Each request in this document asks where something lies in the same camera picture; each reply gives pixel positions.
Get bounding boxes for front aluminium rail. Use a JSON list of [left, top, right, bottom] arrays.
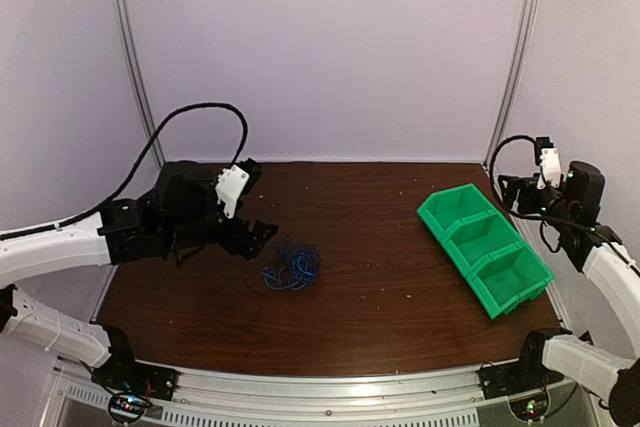
[[47, 354, 616, 427]]

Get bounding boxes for right aluminium frame post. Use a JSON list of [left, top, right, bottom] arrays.
[[483, 0, 539, 168]]

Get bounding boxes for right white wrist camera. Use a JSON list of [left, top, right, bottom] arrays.
[[534, 137, 562, 190]]

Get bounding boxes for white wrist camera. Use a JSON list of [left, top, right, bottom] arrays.
[[534, 137, 562, 190], [215, 158, 262, 219]]

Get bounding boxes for green three-compartment bin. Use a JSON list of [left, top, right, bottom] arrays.
[[417, 184, 555, 319]]

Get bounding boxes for circuit board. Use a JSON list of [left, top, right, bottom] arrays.
[[107, 392, 153, 424], [510, 397, 549, 422]]

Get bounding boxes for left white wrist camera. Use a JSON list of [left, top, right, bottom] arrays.
[[215, 158, 262, 219]]

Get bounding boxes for right circuit board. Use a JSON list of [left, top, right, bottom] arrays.
[[510, 397, 549, 422]]

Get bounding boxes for blue wire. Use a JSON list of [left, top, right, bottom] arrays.
[[259, 236, 322, 293]]

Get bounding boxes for left aluminium frame post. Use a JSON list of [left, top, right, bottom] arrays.
[[113, 0, 156, 140]]

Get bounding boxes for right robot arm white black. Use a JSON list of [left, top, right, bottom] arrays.
[[490, 151, 639, 426]]

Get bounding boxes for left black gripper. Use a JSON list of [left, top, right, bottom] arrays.
[[163, 203, 278, 260]]

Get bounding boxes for left circuit board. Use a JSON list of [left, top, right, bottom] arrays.
[[107, 392, 153, 424]]

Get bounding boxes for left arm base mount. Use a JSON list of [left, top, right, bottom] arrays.
[[89, 361, 178, 401]]

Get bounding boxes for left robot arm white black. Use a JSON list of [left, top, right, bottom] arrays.
[[1, 159, 278, 391]]

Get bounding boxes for aluminium frame post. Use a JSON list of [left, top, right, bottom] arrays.
[[483, 0, 539, 168], [113, 0, 156, 140]]

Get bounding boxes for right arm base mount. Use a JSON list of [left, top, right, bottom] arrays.
[[477, 360, 564, 400]]

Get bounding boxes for left black sleeved cable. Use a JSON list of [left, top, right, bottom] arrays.
[[0, 102, 250, 241]]

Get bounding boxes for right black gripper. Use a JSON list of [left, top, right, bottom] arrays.
[[498, 172, 575, 230]]

